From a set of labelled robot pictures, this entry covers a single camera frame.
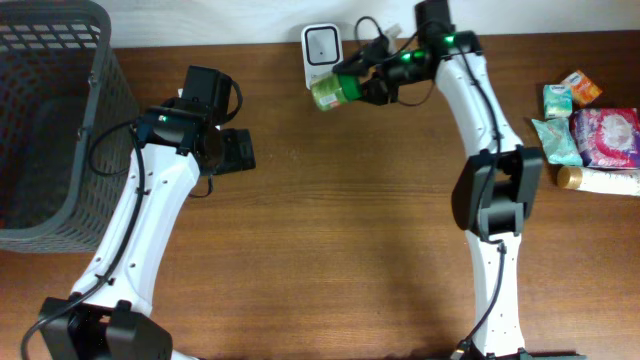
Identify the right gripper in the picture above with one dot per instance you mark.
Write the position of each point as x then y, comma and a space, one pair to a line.
373, 91

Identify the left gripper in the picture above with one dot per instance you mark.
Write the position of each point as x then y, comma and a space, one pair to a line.
238, 157

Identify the green lid jar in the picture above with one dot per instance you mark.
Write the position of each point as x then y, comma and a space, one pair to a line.
334, 90

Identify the teal Kleenex tissue pack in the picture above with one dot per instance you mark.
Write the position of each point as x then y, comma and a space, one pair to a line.
557, 101

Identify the teal wet wipes pack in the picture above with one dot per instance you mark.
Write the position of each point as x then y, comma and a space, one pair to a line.
557, 142

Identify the orange Kleenex tissue pack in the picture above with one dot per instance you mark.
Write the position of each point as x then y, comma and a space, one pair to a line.
584, 90

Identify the red purple pad package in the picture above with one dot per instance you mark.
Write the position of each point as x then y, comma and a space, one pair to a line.
607, 137

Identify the white bamboo print tube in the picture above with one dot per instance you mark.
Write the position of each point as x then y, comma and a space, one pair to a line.
623, 182

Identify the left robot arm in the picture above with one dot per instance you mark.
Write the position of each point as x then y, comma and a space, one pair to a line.
108, 312

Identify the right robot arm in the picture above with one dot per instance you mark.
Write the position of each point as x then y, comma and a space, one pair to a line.
495, 192

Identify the white barcode scanner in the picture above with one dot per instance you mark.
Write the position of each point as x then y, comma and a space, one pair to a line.
322, 50

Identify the grey plastic mesh basket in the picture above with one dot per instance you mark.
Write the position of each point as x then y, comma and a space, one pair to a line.
63, 151

